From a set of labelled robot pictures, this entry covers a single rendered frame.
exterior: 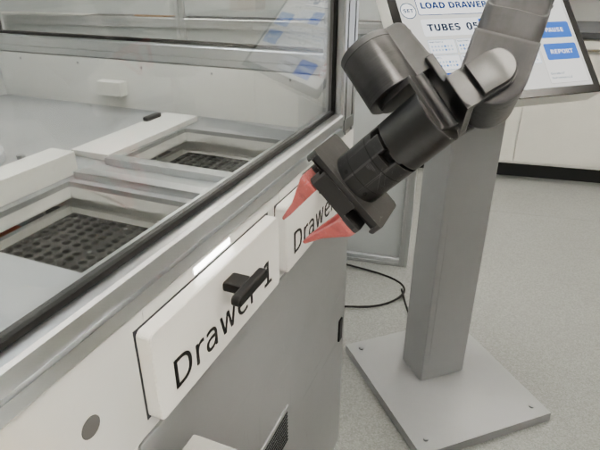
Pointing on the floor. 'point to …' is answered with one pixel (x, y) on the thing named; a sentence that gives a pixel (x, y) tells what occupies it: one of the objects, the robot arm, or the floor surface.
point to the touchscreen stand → (448, 316)
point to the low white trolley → (204, 445)
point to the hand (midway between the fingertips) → (299, 225)
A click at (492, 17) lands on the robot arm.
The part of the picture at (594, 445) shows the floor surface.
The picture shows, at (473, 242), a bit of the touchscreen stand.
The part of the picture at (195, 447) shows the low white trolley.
